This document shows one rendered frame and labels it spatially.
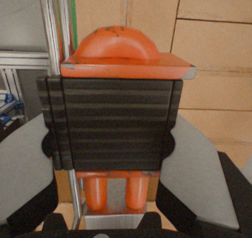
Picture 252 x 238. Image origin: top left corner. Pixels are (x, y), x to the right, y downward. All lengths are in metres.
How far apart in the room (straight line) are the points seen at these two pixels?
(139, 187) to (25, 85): 1.21
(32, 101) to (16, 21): 0.54
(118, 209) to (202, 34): 0.77
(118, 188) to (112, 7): 0.68
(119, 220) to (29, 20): 1.36
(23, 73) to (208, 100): 1.10
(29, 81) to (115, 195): 1.16
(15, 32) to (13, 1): 0.18
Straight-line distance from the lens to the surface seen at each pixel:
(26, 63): 1.24
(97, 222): 0.20
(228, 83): 0.97
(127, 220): 0.20
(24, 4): 1.45
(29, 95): 1.33
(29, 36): 1.45
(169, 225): 0.52
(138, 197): 0.18
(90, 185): 0.17
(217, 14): 0.88
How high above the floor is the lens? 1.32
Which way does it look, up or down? 63 degrees down
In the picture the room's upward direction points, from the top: 174 degrees clockwise
